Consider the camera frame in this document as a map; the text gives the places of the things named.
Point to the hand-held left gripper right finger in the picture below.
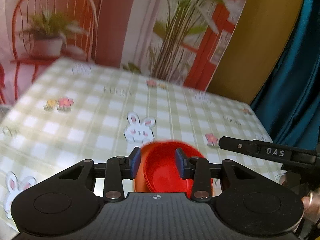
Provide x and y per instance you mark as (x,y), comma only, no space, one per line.
(179,163)

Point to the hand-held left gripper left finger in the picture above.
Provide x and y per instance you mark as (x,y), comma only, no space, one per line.
(136,163)

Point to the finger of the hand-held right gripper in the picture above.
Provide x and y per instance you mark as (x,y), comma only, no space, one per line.
(250,148)

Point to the red bowl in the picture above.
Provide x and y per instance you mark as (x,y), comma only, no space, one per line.
(139,177)
(170,172)

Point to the person's right hand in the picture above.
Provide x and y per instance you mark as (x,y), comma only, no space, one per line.
(311,205)

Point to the checkered bunny print tablecloth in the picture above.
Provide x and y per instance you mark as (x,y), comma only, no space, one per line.
(87,110)

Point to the teal curtain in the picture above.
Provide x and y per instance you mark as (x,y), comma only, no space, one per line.
(295,80)

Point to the wall poster with plants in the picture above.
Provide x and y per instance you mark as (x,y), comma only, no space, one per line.
(125,22)

